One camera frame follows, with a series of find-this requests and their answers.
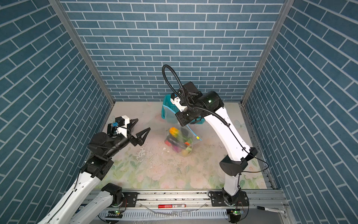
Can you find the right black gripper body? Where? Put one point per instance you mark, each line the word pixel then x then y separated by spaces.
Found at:
pixel 186 115

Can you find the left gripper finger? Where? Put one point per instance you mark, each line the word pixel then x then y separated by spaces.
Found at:
pixel 131 125
pixel 140 137

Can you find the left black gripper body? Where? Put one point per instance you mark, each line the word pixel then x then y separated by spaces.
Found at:
pixel 117 143

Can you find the orange green toy cucumber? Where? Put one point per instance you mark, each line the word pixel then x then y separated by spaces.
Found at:
pixel 176 133

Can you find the teal plastic basket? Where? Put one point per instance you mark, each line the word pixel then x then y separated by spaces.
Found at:
pixel 167 104

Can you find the clear zip top bag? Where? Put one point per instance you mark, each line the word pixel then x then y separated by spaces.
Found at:
pixel 190 138

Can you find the yellow toy potato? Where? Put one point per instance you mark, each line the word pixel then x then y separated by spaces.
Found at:
pixel 185 152

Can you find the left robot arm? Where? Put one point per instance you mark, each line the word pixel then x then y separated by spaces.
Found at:
pixel 67 210

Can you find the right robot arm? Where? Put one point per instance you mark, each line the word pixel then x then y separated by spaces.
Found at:
pixel 211 108

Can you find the red marker pen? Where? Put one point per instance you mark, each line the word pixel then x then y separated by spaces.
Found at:
pixel 167 206

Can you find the black white marker pen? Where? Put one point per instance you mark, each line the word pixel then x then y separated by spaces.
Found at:
pixel 271 210

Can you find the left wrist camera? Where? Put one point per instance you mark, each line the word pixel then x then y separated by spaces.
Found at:
pixel 120 126

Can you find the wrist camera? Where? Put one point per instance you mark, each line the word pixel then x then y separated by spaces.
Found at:
pixel 120 126
pixel 189 94

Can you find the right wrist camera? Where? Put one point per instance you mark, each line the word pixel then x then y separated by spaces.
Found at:
pixel 189 94

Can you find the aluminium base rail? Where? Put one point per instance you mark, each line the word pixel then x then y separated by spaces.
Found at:
pixel 143 205

